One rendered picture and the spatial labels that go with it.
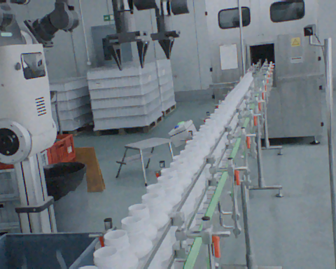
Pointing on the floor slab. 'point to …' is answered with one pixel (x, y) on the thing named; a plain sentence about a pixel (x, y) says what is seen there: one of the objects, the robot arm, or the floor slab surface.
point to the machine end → (250, 33)
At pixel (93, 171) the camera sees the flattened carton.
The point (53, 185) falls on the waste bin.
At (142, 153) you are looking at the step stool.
